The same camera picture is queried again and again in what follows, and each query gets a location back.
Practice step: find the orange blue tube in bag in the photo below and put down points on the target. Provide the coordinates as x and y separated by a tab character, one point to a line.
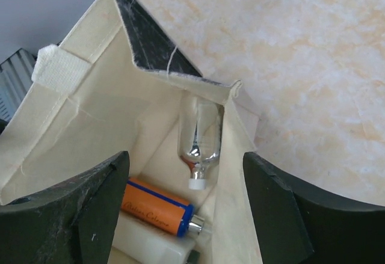
162	209

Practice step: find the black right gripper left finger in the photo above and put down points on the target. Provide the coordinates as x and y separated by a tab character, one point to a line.
71	222

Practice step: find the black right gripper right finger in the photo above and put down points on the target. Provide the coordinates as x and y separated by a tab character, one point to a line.
298	222

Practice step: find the cream canvas tote bag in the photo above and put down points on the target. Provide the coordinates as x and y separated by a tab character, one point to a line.
115	84

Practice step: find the white bottle in bag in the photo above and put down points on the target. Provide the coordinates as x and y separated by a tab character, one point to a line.
148	244

